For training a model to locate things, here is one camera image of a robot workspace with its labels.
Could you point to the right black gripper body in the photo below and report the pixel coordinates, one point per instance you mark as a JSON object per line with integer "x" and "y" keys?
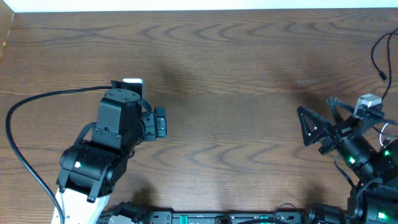
{"x": 341, "y": 133}

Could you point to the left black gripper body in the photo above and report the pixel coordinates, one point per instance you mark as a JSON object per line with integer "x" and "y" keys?
{"x": 148, "y": 119}

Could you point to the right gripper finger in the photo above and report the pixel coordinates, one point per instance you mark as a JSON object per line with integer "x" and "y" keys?
{"x": 313, "y": 125}
{"x": 334, "y": 103}

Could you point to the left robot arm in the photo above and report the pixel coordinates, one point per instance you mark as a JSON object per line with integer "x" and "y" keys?
{"x": 98, "y": 158}

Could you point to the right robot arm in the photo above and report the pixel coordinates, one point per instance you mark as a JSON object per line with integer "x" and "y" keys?
{"x": 374, "y": 198}

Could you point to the cardboard panel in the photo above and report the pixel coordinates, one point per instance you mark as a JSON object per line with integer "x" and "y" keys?
{"x": 6, "y": 20}

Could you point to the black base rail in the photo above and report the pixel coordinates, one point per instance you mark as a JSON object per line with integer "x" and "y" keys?
{"x": 126, "y": 212}

